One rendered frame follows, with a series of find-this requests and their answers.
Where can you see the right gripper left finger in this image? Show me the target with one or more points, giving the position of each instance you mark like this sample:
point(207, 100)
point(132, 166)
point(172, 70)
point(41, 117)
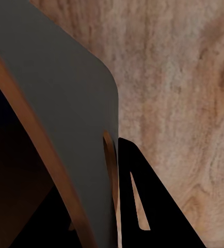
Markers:
point(48, 227)

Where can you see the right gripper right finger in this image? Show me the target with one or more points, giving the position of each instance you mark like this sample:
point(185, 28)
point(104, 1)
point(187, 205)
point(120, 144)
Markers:
point(169, 227)

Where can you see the trash can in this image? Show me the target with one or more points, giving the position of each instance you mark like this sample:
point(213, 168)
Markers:
point(66, 131)

